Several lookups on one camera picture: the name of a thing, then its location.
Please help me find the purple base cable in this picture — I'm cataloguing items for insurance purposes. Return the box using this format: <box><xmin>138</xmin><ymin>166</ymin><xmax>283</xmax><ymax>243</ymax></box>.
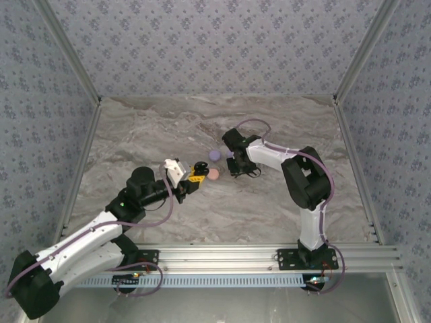
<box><xmin>116</xmin><ymin>261</ymin><xmax>164</xmax><ymax>297</ymax></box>
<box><xmin>316</xmin><ymin>265</ymin><xmax>344</xmax><ymax>294</ymax></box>

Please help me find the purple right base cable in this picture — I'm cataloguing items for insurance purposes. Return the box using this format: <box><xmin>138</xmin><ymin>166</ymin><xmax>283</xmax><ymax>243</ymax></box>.
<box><xmin>316</xmin><ymin>265</ymin><xmax>344</xmax><ymax>294</ymax></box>

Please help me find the aluminium corner post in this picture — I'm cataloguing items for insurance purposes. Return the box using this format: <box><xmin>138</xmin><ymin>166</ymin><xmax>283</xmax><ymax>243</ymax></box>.
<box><xmin>33</xmin><ymin>0</ymin><xmax>103</xmax><ymax>104</ymax></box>
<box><xmin>332</xmin><ymin>0</ymin><xmax>404</xmax><ymax>104</ymax></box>

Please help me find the aluminium side rail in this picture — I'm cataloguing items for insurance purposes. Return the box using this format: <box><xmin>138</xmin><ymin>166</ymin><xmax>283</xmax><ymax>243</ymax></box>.
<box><xmin>332</xmin><ymin>100</ymin><xmax>418</xmax><ymax>323</ymax></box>
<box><xmin>18</xmin><ymin>100</ymin><xmax>104</xmax><ymax>323</ymax></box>

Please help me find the white slotted cable duct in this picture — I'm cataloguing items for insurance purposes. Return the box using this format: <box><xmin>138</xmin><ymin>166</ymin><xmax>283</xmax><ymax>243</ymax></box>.
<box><xmin>72</xmin><ymin>273</ymin><xmax>326</xmax><ymax>289</ymax></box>

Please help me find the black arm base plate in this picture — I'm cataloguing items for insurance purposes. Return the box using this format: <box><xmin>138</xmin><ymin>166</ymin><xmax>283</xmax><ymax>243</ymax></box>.
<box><xmin>277</xmin><ymin>248</ymin><xmax>339</xmax><ymax>271</ymax></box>
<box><xmin>133</xmin><ymin>248</ymin><xmax>160</xmax><ymax>271</ymax></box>

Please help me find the aluminium mounting rail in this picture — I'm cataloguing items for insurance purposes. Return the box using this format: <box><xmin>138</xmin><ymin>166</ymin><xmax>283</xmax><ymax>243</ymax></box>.
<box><xmin>134</xmin><ymin>244</ymin><xmax>404</xmax><ymax>274</ymax></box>

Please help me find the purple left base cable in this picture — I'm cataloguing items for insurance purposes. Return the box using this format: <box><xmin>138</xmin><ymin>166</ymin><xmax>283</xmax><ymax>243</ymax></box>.
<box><xmin>116</xmin><ymin>261</ymin><xmax>164</xmax><ymax>297</ymax></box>

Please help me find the black controller bracket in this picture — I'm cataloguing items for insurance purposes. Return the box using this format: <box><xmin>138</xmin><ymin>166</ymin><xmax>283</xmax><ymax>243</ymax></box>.
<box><xmin>112</xmin><ymin>273</ymin><xmax>141</xmax><ymax>293</ymax></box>
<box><xmin>304</xmin><ymin>273</ymin><xmax>327</xmax><ymax>293</ymax></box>

